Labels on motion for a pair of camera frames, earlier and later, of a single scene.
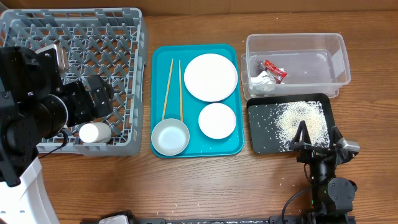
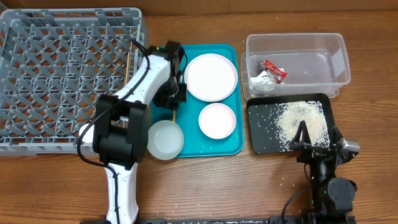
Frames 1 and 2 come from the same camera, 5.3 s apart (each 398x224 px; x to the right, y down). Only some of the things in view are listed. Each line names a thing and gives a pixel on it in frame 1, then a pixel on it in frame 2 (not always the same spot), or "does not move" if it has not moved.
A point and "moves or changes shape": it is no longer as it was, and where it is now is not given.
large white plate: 211,77 does not move
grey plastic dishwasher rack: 112,43 does not move
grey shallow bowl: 170,137 moves or changes shape
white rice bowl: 217,121 does not move
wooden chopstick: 168,88 moves or changes shape
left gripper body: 77,107 → 172,93
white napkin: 263,78 does not move
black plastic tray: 274,122 does not move
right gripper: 315,150 does not move
